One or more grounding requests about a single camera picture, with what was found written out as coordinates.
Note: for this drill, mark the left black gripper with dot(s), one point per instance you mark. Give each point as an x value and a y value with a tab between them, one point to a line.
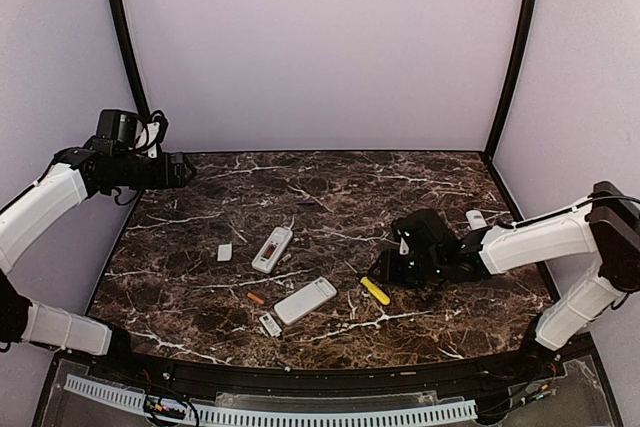
177	179

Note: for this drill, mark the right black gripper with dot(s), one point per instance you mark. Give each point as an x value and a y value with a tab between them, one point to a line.
389	269

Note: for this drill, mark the yellow handled screwdriver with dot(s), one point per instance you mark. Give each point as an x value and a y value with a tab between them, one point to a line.
370	286

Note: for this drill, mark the white remote control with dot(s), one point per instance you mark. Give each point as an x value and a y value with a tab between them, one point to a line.
475	219
305	300

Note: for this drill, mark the small white battery cover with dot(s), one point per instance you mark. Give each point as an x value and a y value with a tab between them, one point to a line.
224	252

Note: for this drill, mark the white remote with display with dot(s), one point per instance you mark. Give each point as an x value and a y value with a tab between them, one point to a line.
272	250

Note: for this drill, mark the white battery compartment cover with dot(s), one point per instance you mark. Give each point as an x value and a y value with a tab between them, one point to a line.
270	325

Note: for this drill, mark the orange AAA battery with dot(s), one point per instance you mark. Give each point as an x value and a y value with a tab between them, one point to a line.
255	298

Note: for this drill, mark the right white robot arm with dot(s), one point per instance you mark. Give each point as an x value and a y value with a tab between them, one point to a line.
604	224

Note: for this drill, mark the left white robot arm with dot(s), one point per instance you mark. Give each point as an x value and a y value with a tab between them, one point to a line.
124	153

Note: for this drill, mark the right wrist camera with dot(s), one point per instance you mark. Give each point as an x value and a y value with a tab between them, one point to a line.
405	238

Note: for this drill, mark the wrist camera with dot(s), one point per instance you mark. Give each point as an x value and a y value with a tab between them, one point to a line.
152	135
405	238

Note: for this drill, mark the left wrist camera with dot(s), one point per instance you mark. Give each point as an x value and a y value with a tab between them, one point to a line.
152	135

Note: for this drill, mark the white slotted cable duct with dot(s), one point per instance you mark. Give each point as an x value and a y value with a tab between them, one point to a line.
252	410

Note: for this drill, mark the black front table rail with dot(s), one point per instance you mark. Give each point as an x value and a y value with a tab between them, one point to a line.
480	377

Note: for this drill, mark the left black frame post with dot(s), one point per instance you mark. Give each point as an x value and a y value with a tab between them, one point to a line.
129	60

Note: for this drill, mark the black frame post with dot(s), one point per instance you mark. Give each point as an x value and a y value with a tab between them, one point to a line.
521	35
129	60

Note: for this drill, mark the right black frame post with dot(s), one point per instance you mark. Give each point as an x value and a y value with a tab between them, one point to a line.
521	35

